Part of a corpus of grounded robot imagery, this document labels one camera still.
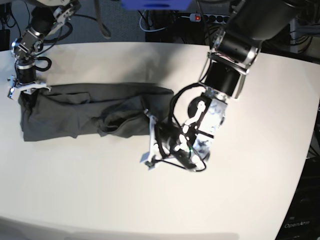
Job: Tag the white power strip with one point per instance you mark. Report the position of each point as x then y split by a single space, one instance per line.
209 18

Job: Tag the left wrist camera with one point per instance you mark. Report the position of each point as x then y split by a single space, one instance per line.
149 160

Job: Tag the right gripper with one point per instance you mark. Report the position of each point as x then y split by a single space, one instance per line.
26 80

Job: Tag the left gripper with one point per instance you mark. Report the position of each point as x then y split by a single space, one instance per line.
163 138

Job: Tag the grey T-shirt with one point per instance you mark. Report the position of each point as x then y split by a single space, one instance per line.
71 110

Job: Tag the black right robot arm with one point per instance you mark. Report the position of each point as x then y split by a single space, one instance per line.
41 34

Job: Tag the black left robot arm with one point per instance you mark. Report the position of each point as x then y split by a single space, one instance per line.
233 50

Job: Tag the blue plastic box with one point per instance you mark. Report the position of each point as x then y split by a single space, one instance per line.
179 5

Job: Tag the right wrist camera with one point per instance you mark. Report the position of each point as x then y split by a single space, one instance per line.
14 93

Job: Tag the black OpenArm base box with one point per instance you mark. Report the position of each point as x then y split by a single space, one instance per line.
302 221

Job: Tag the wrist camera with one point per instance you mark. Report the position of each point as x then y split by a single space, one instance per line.
14 93
149 160

